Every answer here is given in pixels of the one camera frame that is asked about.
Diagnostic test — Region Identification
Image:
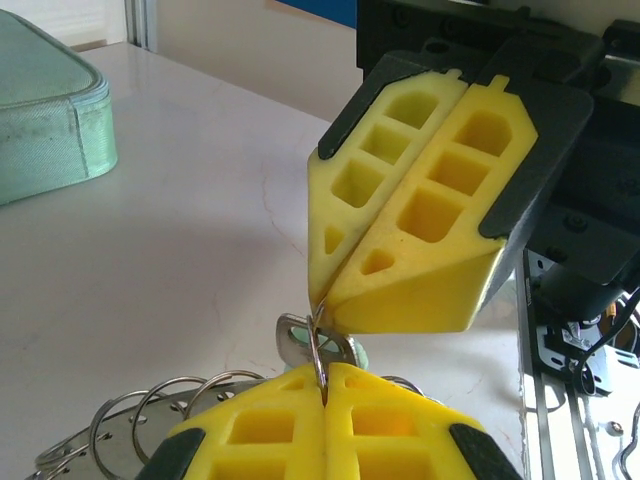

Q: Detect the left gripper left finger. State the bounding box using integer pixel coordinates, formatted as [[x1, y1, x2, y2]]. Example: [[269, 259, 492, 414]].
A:
[[134, 362, 329, 480]]

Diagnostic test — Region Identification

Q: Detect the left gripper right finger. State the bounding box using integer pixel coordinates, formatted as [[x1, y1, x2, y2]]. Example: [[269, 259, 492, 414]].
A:
[[323, 362, 524, 480]]

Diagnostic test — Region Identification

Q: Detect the mint green key tag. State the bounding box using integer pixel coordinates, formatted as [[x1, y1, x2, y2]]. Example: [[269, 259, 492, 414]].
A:
[[292, 322, 372, 372]]

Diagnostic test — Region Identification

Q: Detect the silver key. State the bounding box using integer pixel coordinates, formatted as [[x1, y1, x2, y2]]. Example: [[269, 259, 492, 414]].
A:
[[274, 312, 366, 374]]

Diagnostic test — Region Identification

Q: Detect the silver split keyring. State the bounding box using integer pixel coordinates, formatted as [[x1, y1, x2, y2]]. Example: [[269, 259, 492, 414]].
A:
[[306, 298, 332, 392]]

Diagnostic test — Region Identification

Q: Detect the metal plate with key rings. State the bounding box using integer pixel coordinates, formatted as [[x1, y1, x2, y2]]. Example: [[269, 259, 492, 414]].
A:
[[32, 368, 266, 480]]

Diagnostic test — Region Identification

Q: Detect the mint green zip pouch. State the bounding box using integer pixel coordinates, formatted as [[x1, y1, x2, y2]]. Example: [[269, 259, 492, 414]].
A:
[[0, 9, 119, 207]]

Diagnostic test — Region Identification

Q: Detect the bent metal wire hook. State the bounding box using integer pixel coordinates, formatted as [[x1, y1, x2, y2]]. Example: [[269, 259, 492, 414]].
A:
[[612, 399, 640, 480]]

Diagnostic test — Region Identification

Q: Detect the aluminium frame post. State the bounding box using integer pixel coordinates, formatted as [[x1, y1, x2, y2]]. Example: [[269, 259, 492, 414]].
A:
[[123, 0, 160, 54]]

